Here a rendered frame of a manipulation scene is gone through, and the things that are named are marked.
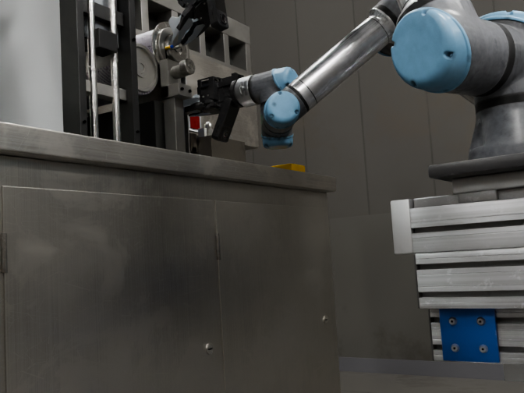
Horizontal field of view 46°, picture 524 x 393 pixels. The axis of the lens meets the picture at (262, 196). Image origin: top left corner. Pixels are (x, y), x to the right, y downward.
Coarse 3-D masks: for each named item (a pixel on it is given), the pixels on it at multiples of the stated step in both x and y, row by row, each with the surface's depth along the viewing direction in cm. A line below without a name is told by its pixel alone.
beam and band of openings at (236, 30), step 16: (144, 0) 207; (160, 0) 213; (176, 0) 221; (144, 16) 206; (160, 16) 221; (176, 16) 220; (144, 32) 205; (208, 32) 242; (224, 32) 244; (240, 32) 253; (192, 48) 232; (208, 48) 246; (224, 48) 243; (240, 48) 257; (224, 64) 241; (240, 64) 257
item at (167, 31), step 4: (168, 28) 162; (160, 32) 160; (164, 32) 160; (168, 32) 162; (172, 32) 163; (160, 36) 159; (164, 36) 160; (160, 40) 159; (164, 40) 160; (160, 44) 159; (160, 48) 158; (164, 48) 160; (160, 52) 159; (164, 52) 160; (160, 56) 159; (164, 56) 159
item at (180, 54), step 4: (168, 36) 161; (168, 40) 160; (164, 44) 160; (168, 44) 159; (180, 48) 164; (184, 48) 165; (168, 52) 160; (172, 52) 160; (176, 52) 162; (180, 52) 164; (184, 52) 164; (168, 56) 161; (172, 56) 160; (176, 56) 162; (180, 56) 163; (184, 56) 164; (176, 60) 161; (180, 60) 163
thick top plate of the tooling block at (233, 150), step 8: (208, 136) 168; (200, 144) 169; (208, 144) 168; (216, 144) 169; (224, 144) 172; (232, 144) 176; (240, 144) 179; (200, 152) 169; (208, 152) 168; (216, 152) 169; (224, 152) 172; (232, 152) 175; (240, 152) 179; (240, 160) 178
